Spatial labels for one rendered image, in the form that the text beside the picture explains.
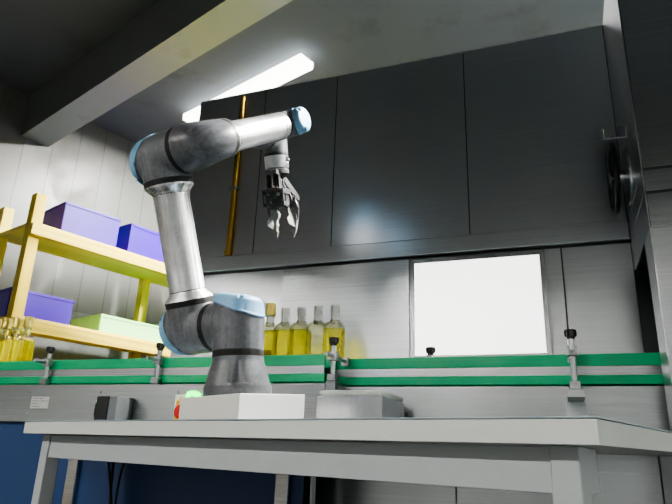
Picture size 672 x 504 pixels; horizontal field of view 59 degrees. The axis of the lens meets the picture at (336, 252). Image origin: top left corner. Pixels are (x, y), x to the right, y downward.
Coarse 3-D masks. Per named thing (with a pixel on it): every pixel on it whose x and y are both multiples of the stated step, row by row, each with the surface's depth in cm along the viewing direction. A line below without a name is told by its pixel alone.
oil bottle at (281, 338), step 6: (282, 324) 194; (288, 324) 194; (276, 330) 194; (282, 330) 193; (288, 330) 192; (276, 336) 193; (282, 336) 192; (288, 336) 192; (276, 342) 192; (282, 342) 192; (288, 342) 191; (276, 348) 192; (282, 348) 191; (288, 348) 191; (276, 354) 191; (282, 354) 190; (288, 354) 191
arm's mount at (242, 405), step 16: (192, 400) 129; (208, 400) 125; (224, 400) 122; (240, 400) 119; (256, 400) 123; (272, 400) 126; (288, 400) 130; (304, 400) 134; (192, 416) 127; (208, 416) 124; (224, 416) 121; (240, 416) 119; (256, 416) 122; (272, 416) 125; (288, 416) 129
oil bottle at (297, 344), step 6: (294, 324) 192; (300, 324) 192; (306, 324) 192; (294, 330) 192; (300, 330) 191; (306, 330) 191; (294, 336) 191; (300, 336) 190; (294, 342) 190; (300, 342) 189; (294, 348) 190; (300, 348) 189; (294, 354) 189; (300, 354) 188
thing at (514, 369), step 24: (360, 360) 179; (384, 360) 177; (408, 360) 174; (432, 360) 172; (456, 360) 169; (480, 360) 167; (504, 360) 165; (528, 360) 163; (552, 360) 161; (600, 360) 156; (624, 360) 154; (648, 360) 153; (360, 384) 177; (384, 384) 175; (408, 384) 172; (432, 384) 170; (456, 384) 167; (480, 384) 165; (504, 384) 163; (528, 384) 161; (552, 384) 159; (600, 384) 155; (624, 384) 153; (648, 384) 151
